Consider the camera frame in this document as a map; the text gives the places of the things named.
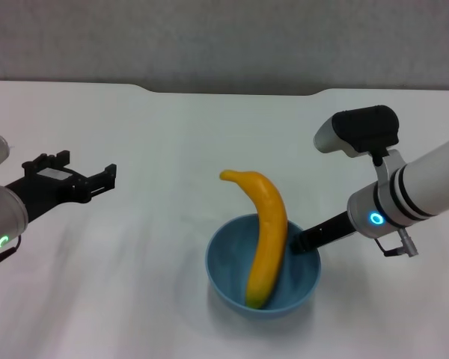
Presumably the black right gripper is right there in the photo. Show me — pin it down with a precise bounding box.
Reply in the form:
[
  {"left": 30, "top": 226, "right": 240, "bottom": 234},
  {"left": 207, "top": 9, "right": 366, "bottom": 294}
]
[{"left": 289, "top": 210, "right": 355, "bottom": 257}]

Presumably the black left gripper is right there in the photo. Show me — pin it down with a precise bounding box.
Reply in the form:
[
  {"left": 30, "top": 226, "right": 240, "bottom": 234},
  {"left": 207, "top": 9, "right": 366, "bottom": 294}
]
[{"left": 5, "top": 150, "right": 118, "bottom": 226}]

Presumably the yellow banana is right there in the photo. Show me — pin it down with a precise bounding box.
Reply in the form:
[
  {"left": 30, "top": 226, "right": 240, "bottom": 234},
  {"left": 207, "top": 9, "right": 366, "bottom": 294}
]
[{"left": 219, "top": 168, "right": 289, "bottom": 310}]

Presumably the blue bowl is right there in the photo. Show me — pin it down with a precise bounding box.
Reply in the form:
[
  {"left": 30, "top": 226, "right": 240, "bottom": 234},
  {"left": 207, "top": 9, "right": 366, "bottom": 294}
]
[{"left": 204, "top": 215, "right": 323, "bottom": 321}]

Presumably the right arm connector cable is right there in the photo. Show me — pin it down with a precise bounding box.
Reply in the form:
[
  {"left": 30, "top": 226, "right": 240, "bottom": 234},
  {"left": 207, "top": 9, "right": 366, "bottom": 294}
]
[{"left": 373, "top": 227, "right": 421, "bottom": 260}]

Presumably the arm connector cable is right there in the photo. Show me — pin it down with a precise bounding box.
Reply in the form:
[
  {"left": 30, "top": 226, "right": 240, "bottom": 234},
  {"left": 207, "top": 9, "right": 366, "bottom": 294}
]
[
  {"left": 373, "top": 227, "right": 421, "bottom": 260},
  {"left": 0, "top": 234, "right": 22, "bottom": 278}
]

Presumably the left arm connector cable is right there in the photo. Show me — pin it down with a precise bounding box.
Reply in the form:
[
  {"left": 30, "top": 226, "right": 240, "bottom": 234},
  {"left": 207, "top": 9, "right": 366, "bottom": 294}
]
[{"left": 0, "top": 234, "right": 22, "bottom": 278}]

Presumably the right wrist camera housing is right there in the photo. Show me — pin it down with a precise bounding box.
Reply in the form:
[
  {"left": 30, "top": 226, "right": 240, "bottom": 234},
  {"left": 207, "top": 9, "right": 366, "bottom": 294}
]
[{"left": 313, "top": 105, "right": 401, "bottom": 159}]

